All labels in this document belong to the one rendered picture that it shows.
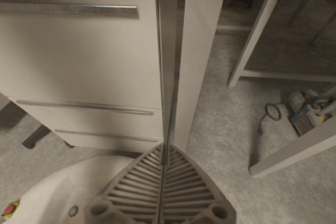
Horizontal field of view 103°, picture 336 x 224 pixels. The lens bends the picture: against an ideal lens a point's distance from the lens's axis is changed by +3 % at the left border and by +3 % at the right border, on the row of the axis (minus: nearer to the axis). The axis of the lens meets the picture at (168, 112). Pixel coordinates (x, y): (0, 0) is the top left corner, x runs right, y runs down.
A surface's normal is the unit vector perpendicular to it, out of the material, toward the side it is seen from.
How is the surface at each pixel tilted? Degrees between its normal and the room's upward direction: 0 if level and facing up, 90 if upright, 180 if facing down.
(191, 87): 90
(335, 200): 0
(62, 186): 73
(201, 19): 90
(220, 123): 0
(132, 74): 90
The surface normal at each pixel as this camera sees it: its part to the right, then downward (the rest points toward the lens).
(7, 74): -0.11, 0.78
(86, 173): 0.00, -0.62
